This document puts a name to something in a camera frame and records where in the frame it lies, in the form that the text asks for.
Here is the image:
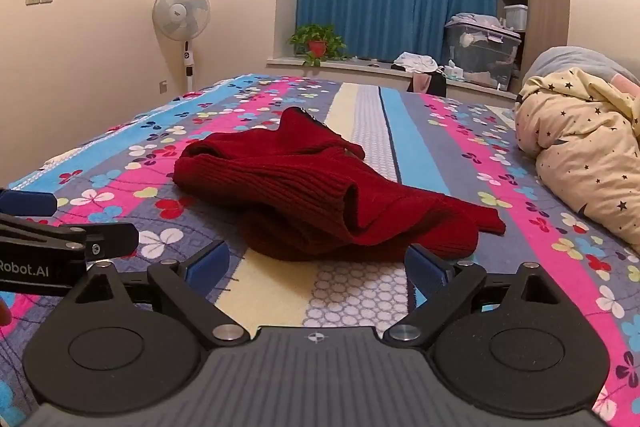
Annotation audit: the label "white standing fan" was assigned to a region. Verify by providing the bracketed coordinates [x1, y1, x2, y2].
[152, 0, 211, 92]

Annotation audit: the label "clear plastic storage bin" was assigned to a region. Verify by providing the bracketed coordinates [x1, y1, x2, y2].
[444, 23, 521, 92]

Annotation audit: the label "white storage box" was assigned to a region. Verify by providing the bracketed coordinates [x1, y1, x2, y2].
[503, 4, 529, 32]

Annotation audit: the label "pile of white clothes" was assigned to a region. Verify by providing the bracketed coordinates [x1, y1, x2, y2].
[392, 52, 442, 75]

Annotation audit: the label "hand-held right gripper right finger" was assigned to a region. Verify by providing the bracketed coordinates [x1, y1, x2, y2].
[382, 244, 557, 351]

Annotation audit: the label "floral striped fleece blanket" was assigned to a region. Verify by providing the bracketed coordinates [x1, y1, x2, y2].
[0, 74, 640, 427]

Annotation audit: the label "tissue box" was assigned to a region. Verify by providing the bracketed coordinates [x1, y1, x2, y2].
[442, 61, 469, 82]

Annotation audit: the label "grey pillow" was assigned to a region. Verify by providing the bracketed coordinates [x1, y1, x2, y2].
[522, 46, 640, 88]

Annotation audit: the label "black bag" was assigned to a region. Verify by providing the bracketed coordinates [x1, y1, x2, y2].
[407, 69, 449, 98]

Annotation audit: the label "potted green plant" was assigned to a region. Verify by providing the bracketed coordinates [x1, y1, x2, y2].
[288, 24, 349, 68]

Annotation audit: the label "cream star-printed duvet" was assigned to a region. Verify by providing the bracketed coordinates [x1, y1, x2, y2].
[514, 69, 640, 255]

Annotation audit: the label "red knit sweater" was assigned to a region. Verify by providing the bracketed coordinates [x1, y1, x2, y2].
[172, 106, 507, 263]

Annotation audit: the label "grey folded clothes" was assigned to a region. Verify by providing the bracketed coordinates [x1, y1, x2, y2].
[446, 12, 507, 31]

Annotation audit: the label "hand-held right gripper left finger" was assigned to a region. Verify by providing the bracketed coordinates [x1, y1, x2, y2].
[75, 239, 252, 351]

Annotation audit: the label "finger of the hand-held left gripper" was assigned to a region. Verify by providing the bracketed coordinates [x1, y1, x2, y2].
[0, 213, 140, 264]
[0, 189, 59, 219]

